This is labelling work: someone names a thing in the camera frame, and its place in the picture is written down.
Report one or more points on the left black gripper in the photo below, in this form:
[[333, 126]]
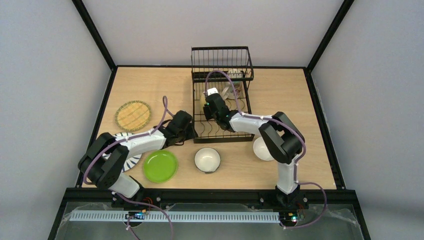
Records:
[[185, 133]]

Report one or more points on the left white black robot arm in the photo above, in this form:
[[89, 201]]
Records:
[[104, 160]]

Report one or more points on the woven bamboo plate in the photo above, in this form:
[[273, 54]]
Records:
[[133, 115]]

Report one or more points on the green plastic plate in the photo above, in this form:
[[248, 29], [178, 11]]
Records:
[[160, 166]]

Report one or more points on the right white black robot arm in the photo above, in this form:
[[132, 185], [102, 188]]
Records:
[[282, 139]]

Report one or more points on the black rimmed white bowl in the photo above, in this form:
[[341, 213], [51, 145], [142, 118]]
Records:
[[207, 160]]

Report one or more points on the plain white bowl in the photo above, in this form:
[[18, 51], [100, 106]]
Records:
[[261, 151]]

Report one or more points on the black wire dish rack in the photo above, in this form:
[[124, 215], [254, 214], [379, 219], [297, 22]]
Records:
[[209, 65]]

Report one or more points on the blue striped white plate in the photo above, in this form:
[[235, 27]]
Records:
[[132, 161]]

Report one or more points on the yellow ceramic mug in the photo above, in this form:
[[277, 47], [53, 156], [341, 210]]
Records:
[[202, 100]]

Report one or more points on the white slotted cable duct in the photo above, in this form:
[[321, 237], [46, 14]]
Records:
[[174, 216]]

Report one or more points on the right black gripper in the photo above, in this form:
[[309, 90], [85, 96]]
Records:
[[208, 108]]

